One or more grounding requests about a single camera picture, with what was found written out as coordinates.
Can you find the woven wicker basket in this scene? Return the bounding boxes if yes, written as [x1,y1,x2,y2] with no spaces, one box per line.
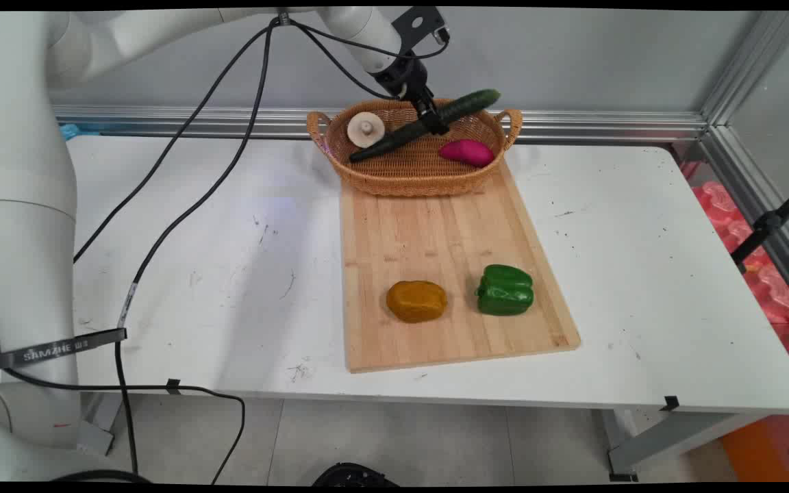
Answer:
[307,98,524,198]

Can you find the black round object on floor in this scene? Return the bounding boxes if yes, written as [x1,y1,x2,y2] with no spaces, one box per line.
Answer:
[312,463,399,487]

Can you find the purple sweet potato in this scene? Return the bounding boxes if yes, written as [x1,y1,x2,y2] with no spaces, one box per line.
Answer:
[438,139,496,169]

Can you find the blue cloth scrap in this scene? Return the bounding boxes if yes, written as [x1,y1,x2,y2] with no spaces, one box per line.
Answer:
[59,123,105,142]

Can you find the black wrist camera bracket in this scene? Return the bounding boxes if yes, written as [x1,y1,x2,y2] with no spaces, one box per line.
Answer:
[390,7,451,47]

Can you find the wooden cutting board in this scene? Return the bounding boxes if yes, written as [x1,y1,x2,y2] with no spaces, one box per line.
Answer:
[339,157,581,374]

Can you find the white toy mushroom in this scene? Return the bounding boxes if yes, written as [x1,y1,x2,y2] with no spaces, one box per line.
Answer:
[347,112,386,149]

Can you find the green bell pepper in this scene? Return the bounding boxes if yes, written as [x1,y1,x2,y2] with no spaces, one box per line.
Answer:
[475,264,535,316]

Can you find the slanted aluminium frame rail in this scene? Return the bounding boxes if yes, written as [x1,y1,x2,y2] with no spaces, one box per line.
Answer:
[699,125,789,320]

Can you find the black velcro strap with print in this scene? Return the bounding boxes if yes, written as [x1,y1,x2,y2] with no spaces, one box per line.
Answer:
[0,328,128,371]

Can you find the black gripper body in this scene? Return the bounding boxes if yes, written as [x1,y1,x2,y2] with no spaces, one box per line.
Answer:
[374,58,431,100]

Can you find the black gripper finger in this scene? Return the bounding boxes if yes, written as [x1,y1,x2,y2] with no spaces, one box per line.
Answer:
[411,94,439,136]
[424,85,451,134]

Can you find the horizontal aluminium frame rail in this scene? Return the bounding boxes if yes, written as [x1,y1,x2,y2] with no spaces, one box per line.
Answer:
[52,104,708,144]

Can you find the pink foam floor mats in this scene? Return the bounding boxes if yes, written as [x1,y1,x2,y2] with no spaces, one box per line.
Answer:
[681,161,789,384]

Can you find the brown yellow potato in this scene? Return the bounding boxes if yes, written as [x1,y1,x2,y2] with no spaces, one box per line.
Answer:
[386,280,449,324]

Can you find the long black cable with label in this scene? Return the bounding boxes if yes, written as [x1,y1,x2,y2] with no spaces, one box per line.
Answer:
[114,17,282,480]

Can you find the black cable under table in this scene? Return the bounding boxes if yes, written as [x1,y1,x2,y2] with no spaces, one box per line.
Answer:
[0,366,247,484]

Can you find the grey robot base bracket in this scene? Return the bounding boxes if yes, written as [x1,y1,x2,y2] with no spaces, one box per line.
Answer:
[75,393,125,457]

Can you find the black tripod stand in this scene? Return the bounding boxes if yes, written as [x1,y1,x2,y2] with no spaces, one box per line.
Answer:
[730,176,789,269]

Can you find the grey table leg frame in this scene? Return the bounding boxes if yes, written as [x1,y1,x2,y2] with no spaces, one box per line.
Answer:
[600,408,773,483]

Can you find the dark green cucumber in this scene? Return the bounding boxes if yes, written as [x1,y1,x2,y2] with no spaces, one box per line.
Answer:
[349,89,502,164]

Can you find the upright aluminium frame post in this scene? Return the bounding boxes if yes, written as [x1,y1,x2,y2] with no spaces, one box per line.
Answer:
[699,10,789,125]

